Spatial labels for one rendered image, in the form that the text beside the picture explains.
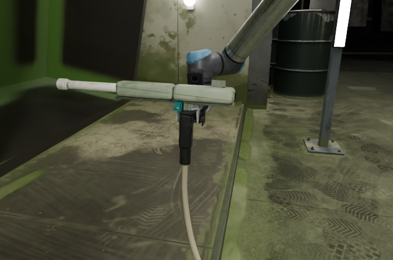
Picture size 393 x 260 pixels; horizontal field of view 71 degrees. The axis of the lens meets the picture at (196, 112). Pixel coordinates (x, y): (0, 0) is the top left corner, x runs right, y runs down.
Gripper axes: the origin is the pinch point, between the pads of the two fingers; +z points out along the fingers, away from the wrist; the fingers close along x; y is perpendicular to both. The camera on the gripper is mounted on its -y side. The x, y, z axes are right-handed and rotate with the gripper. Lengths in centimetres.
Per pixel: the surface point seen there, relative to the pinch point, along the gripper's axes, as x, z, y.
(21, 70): 59, -13, -5
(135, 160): 38, -63, 41
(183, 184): -0.4, -0.7, 22.1
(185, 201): -1.0, -0.4, 26.6
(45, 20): 56, -22, -22
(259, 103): -32, -187, 23
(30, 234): 52, -6, 49
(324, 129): -65, -103, 24
